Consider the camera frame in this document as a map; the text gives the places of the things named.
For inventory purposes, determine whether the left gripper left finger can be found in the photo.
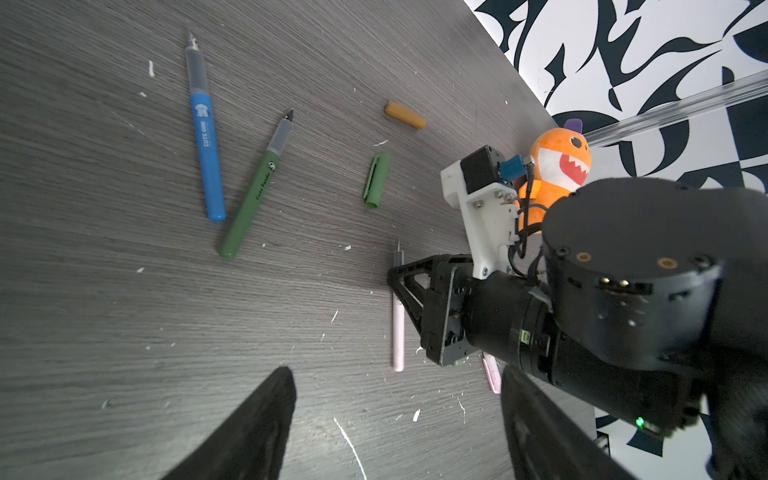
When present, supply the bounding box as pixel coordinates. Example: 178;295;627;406
165;366;297;479

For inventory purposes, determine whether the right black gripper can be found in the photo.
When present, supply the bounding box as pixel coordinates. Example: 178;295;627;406
387;254;552;382

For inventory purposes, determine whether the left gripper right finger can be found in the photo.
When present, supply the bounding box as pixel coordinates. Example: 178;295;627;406
500;365;632;480

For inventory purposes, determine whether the pink pen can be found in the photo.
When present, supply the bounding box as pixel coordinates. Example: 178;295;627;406
391;239;407;373

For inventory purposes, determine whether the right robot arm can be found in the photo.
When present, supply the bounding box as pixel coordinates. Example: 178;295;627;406
388;178;767;479

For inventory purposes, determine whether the green pen cap upper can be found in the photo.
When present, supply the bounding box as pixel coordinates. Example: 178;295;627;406
362;152;391;209

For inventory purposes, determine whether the orange pen cap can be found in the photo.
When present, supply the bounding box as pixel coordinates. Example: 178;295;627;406
384;101;427;130

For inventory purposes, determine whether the green pen left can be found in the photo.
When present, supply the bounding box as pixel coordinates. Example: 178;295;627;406
219;109;294;260

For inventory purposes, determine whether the blue pen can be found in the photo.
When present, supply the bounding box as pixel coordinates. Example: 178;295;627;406
184;32;226;222

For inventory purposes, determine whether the orange shark plush toy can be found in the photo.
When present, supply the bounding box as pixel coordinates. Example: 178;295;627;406
528;118;592;226

